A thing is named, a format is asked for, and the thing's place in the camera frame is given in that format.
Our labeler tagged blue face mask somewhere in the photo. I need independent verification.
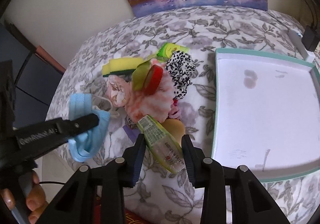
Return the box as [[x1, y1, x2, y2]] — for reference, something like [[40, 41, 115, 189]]
[[68, 93, 111, 162]]

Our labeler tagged green wet wipes pack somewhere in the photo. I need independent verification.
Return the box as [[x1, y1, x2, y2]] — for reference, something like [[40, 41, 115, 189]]
[[137, 115, 185, 174]]

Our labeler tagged beige makeup sponge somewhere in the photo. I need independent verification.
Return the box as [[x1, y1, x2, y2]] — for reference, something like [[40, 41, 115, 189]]
[[162, 118, 185, 145]]

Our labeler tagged floral pink scrunchie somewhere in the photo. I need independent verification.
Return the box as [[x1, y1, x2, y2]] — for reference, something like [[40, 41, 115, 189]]
[[106, 75, 131, 107]]

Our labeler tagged pink fluffy towel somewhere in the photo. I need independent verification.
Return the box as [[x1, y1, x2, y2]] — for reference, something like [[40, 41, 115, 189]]
[[124, 58, 175, 123]]

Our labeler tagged yellow green sponge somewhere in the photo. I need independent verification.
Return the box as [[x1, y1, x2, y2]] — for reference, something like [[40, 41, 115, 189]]
[[102, 57, 144, 77]]

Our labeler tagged green cloth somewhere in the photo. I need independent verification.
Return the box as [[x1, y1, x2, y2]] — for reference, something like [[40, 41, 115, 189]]
[[132, 60, 151, 91]]

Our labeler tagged red tape roll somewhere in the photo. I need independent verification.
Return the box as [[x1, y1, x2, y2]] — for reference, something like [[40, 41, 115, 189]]
[[143, 65, 163, 95]]

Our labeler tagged black white patterned scrunchie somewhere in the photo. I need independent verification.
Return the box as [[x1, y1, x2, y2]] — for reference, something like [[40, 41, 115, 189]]
[[165, 51, 196, 99]]

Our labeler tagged green tissue pack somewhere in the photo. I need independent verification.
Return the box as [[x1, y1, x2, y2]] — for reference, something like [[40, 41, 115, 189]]
[[156, 43, 190, 60]]

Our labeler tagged person's left hand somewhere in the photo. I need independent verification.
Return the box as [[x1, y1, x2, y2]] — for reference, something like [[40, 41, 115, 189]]
[[0, 170, 49, 224]]

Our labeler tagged teal white tray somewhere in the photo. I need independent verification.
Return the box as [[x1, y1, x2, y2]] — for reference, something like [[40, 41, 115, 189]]
[[212, 48, 319, 182]]

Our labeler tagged floral grey blanket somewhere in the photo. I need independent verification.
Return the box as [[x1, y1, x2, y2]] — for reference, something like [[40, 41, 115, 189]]
[[47, 6, 319, 223]]

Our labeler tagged white power strip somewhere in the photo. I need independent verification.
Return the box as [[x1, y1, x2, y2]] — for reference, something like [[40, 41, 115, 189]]
[[288, 29, 316, 63]]

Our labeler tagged black power adapter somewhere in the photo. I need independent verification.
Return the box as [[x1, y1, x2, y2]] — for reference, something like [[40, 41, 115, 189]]
[[302, 26, 319, 52]]

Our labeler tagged pink red hair tie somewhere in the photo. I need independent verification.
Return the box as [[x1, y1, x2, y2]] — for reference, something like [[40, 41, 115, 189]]
[[167, 98, 182, 121]]

